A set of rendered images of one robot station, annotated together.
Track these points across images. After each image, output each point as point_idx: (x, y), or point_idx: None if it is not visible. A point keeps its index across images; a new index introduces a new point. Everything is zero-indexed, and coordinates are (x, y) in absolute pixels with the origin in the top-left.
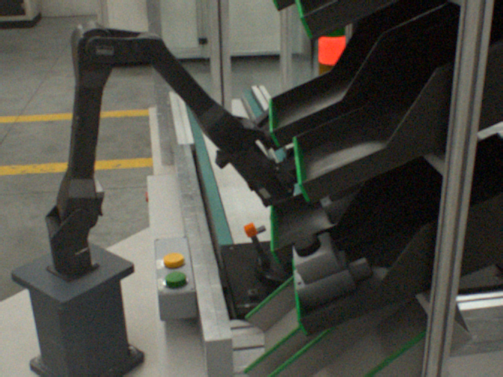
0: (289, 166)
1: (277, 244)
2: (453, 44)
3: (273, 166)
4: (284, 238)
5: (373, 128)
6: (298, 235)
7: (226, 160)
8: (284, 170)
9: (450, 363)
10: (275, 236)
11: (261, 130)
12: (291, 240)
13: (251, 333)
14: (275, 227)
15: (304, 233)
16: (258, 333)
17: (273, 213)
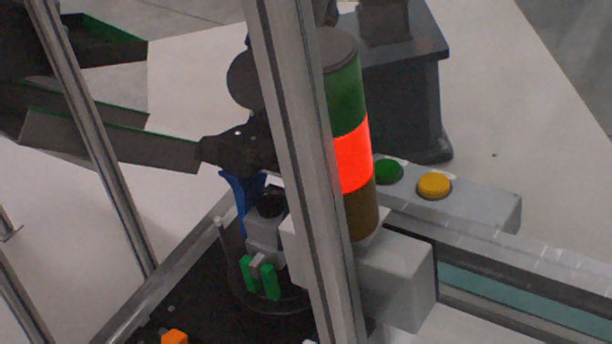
0: (246, 128)
1: (98, 30)
2: None
3: (260, 110)
4: (104, 42)
5: None
6: (86, 42)
7: None
8: (248, 123)
9: None
10: (105, 30)
11: (247, 37)
12: (90, 39)
13: (230, 189)
14: (117, 35)
15: (78, 42)
16: (225, 194)
17: (135, 39)
